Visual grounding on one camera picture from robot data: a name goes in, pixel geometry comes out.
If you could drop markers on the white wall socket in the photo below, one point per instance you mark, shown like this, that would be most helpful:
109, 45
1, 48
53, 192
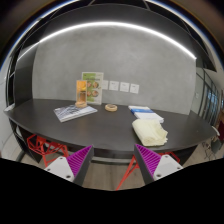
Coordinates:
124, 87
114, 85
105, 84
134, 88

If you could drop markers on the green menu sign stand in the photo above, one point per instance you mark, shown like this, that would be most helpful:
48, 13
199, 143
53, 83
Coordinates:
95, 88

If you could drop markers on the grey printed magazine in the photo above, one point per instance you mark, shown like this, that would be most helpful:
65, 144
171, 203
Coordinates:
75, 112

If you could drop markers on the cream towel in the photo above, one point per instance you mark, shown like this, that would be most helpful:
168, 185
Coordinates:
150, 132

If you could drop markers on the curved white light strip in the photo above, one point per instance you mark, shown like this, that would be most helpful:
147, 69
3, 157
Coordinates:
110, 23

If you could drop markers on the round wooden coaster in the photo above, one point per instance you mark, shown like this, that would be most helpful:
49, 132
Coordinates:
111, 107

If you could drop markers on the red metal chair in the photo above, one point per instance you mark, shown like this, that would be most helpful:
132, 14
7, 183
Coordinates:
128, 175
40, 143

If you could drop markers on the blue and white booklet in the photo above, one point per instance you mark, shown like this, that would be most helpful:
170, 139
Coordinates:
138, 109

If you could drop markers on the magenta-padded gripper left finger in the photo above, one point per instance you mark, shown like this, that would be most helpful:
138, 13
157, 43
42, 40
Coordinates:
65, 166

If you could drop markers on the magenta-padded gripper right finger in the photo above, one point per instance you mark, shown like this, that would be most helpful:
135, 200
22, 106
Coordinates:
163, 166

